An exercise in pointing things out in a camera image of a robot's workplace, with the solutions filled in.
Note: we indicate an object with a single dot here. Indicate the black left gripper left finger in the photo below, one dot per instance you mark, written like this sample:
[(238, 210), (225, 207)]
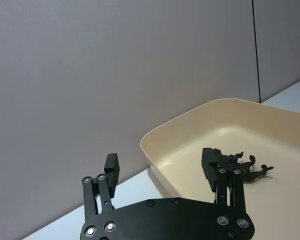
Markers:
[(112, 172)]

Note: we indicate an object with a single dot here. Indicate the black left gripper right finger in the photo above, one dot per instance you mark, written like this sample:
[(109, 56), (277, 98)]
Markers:
[(210, 170)]

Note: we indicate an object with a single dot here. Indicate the white table cloth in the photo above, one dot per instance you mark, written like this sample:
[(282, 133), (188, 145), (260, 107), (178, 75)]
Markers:
[(130, 192)]

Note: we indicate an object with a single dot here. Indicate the cream plastic tray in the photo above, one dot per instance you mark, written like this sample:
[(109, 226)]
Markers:
[(190, 140)]

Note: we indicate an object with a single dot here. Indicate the black toy figure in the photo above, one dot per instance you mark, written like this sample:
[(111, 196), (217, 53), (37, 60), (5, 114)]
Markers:
[(248, 173)]

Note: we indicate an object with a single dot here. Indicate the pale grey wall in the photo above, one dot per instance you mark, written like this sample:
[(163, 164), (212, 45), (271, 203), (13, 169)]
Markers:
[(90, 75)]

